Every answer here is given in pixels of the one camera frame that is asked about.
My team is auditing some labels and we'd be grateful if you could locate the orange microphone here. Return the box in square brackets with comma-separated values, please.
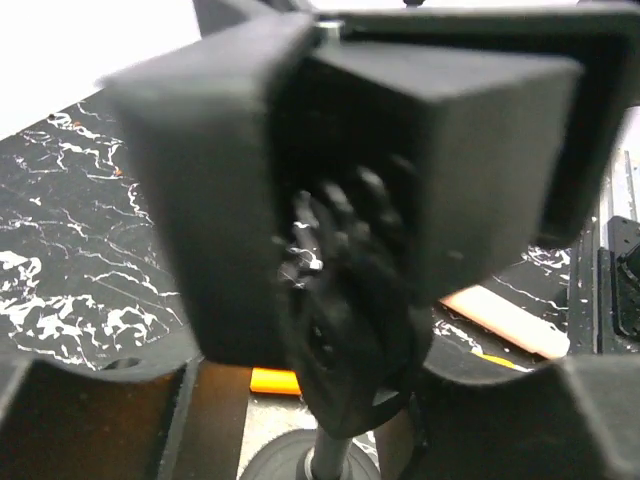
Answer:
[249, 368, 301, 396]

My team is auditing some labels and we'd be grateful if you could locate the black front mounting rail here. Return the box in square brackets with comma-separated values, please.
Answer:
[567, 216, 639, 355]

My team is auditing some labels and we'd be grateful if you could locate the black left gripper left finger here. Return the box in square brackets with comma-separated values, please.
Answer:
[1, 329, 199, 479]

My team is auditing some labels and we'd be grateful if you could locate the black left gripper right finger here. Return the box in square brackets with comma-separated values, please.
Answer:
[415, 355, 639, 479]

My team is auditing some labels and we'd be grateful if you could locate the cream pink microphone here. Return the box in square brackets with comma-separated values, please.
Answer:
[440, 285, 570, 360]

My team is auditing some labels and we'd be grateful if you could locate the black round-base stand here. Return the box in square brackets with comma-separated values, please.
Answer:
[104, 11, 583, 479]

